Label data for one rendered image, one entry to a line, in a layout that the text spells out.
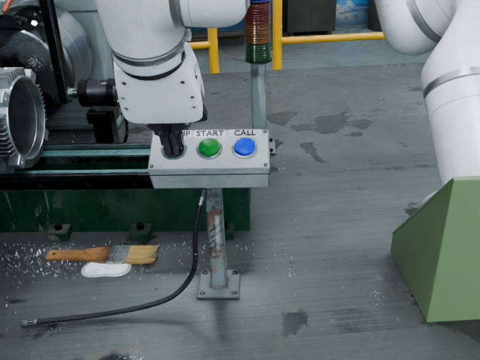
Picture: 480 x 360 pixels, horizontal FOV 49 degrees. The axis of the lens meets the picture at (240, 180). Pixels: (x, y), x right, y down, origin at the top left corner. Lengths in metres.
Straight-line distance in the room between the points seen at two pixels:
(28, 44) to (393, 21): 0.76
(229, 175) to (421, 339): 0.37
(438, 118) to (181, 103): 0.43
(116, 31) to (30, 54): 0.73
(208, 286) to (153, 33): 0.48
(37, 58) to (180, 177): 0.60
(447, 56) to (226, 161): 0.40
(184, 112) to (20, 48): 0.68
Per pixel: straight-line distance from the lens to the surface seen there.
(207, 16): 0.52
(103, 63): 1.47
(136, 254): 0.99
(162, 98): 0.63
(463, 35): 0.92
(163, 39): 0.55
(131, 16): 0.53
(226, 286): 0.89
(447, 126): 0.87
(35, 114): 1.16
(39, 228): 1.12
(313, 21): 5.71
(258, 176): 0.74
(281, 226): 1.04
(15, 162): 1.05
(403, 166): 1.30
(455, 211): 0.76
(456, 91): 0.88
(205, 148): 0.74
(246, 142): 0.74
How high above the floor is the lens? 1.38
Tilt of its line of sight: 29 degrees down
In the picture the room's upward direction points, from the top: 2 degrees counter-clockwise
